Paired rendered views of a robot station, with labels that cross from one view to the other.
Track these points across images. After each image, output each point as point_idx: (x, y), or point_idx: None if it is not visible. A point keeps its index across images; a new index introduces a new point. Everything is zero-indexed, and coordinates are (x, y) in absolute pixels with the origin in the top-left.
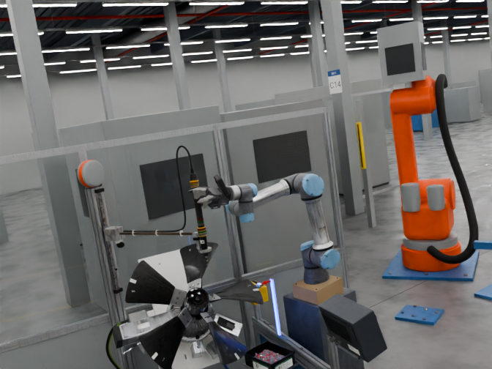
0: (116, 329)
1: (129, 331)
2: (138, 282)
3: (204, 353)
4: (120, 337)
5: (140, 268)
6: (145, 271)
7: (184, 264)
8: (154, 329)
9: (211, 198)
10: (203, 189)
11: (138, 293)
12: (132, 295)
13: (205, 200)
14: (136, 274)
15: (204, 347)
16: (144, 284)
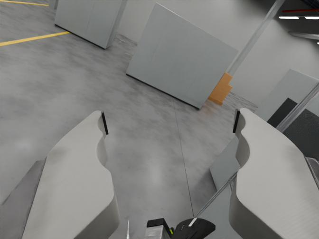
0: (159, 221)
1: (150, 235)
2: (186, 229)
3: None
4: (149, 224)
5: (203, 225)
6: (194, 234)
7: None
8: None
9: (17, 192)
10: (279, 203)
11: (178, 234)
12: (180, 228)
13: (64, 135)
14: (198, 223)
15: None
16: (180, 238)
